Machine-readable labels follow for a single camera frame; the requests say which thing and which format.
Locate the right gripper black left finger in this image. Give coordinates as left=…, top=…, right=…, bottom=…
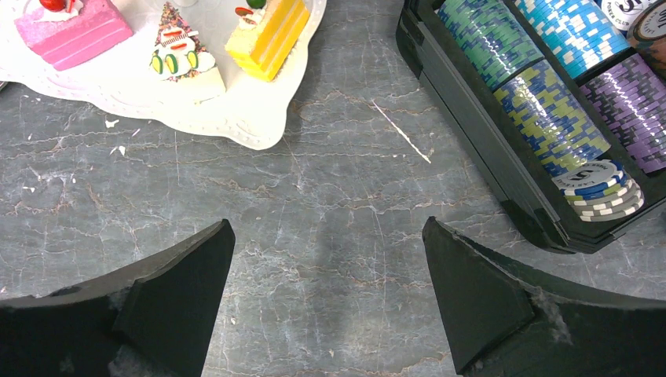
left=1, top=220, right=236, bottom=376

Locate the yellow-green blue chip stack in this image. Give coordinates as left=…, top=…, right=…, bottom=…
left=494, top=60, right=610, bottom=177

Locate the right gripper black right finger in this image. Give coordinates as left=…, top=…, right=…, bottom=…
left=422, top=217, right=665, bottom=376

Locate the purple poker chip stack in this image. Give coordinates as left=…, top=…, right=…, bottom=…
left=580, top=53, right=665, bottom=174

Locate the white sprinkle cake slice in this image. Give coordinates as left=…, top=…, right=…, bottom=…
left=149, top=2, right=226, bottom=103

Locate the small grey-blue chip stack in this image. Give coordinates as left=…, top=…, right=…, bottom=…
left=552, top=159, right=646, bottom=222

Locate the black poker chip case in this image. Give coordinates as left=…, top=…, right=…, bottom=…
left=396, top=1, right=665, bottom=254

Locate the brown poker chip stack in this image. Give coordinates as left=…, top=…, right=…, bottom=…
left=627, top=0, right=665, bottom=79

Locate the pink layered cake slice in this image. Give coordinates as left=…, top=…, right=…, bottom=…
left=13, top=0, right=134, bottom=71

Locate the green poker chip stack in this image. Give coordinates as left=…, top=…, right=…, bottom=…
left=437, top=0, right=544, bottom=90

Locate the light blue chip stack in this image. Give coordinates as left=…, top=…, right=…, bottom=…
left=514, top=0, right=630, bottom=79

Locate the white three-tier cake stand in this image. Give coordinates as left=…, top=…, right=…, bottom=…
left=1, top=1, right=326, bottom=150

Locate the yellow rectangular cake slice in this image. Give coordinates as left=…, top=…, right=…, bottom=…
left=225, top=0, right=310, bottom=82

